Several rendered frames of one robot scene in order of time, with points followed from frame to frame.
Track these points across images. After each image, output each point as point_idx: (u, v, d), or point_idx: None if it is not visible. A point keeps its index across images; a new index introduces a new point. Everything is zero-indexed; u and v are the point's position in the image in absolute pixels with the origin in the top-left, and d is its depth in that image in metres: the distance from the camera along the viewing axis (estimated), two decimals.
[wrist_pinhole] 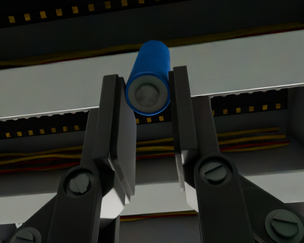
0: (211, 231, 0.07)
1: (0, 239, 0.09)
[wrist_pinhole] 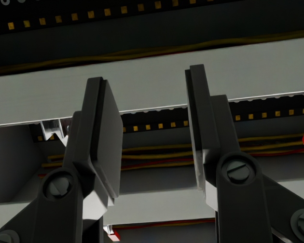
0: (229, 229, 0.07)
1: None
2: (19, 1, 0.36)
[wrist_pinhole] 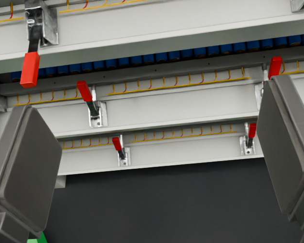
0: None
1: None
2: None
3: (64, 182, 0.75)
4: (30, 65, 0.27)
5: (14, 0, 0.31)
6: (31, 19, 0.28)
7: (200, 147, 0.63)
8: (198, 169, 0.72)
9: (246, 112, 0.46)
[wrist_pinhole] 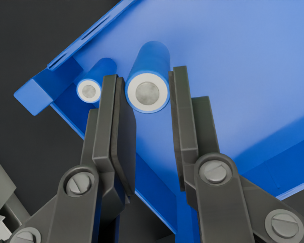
0: (211, 231, 0.07)
1: (0, 239, 0.09)
2: None
3: None
4: None
5: None
6: None
7: None
8: None
9: None
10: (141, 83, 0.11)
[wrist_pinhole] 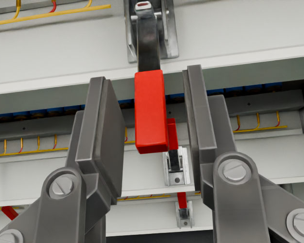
0: (227, 229, 0.07)
1: None
2: None
3: None
4: None
5: None
6: None
7: (125, 214, 0.50)
8: (135, 237, 0.58)
9: (150, 187, 0.32)
10: None
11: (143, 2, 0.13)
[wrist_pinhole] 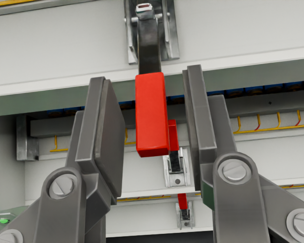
0: (227, 229, 0.07)
1: None
2: None
3: None
4: (155, 103, 0.11)
5: None
6: (146, 3, 0.13)
7: None
8: None
9: None
10: None
11: None
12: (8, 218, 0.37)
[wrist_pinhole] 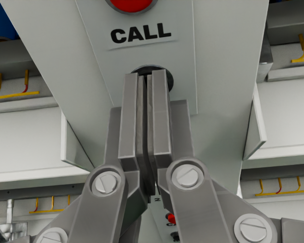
0: (189, 236, 0.07)
1: (28, 235, 0.09)
2: None
3: None
4: None
5: None
6: None
7: None
8: None
9: None
10: None
11: None
12: None
